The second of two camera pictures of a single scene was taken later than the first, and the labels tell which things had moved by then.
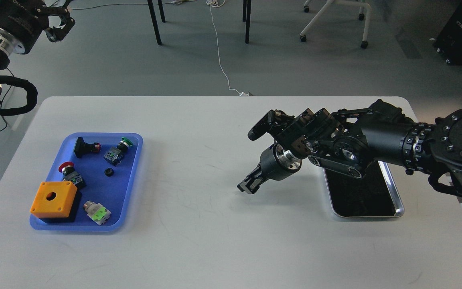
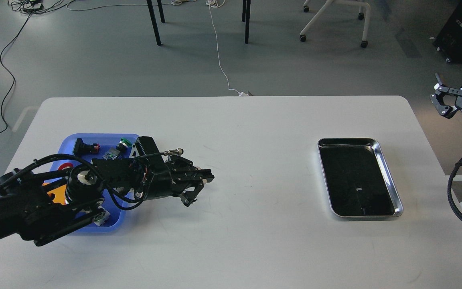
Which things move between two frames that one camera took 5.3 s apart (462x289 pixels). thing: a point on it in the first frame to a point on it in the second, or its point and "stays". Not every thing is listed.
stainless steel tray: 374,195 stays
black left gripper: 14,26 to 165,179
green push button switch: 114,156 stays
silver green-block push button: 97,212 stays
